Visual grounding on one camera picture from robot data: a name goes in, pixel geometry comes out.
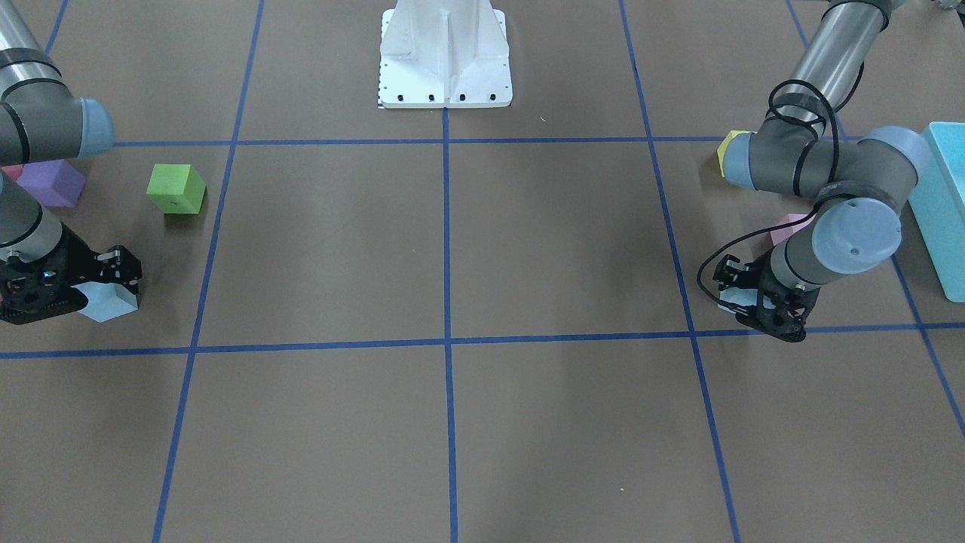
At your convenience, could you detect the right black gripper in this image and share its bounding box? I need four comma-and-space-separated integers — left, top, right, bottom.
1, 226, 94, 324

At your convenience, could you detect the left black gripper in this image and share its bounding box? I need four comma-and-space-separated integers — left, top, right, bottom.
752, 250, 819, 343

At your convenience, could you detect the light blue block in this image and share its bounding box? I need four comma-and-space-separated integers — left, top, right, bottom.
718, 287, 758, 318
75, 281, 139, 323

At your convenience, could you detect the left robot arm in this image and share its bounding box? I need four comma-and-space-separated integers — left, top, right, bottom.
712, 1, 930, 342

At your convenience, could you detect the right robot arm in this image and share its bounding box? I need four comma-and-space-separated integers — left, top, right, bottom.
1, 1, 115, 324

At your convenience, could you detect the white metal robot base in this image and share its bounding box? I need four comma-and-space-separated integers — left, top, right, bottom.
377, 1, 513, 109

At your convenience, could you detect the pink foam block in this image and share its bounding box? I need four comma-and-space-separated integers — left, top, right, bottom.
769, 213, 813, 247

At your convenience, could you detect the purple block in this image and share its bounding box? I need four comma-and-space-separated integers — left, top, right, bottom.
17, 159, 87, 207

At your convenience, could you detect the maroon block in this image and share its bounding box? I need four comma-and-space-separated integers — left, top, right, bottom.
1, 164, 23, 181

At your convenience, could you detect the yellow foam block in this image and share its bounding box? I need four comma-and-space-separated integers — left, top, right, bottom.
716, 130, 755, 179

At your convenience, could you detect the green foam block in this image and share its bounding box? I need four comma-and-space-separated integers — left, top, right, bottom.
146, 164, 207, 214

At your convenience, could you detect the turquoise foam box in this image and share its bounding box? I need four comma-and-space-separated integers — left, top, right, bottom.
910, 121, 964, 303

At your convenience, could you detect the brown paper table mat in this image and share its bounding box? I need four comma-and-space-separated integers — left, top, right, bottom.
2, 1, 963, 542

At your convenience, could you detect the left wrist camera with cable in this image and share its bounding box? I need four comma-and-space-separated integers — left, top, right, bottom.
697, 69, 864, 303

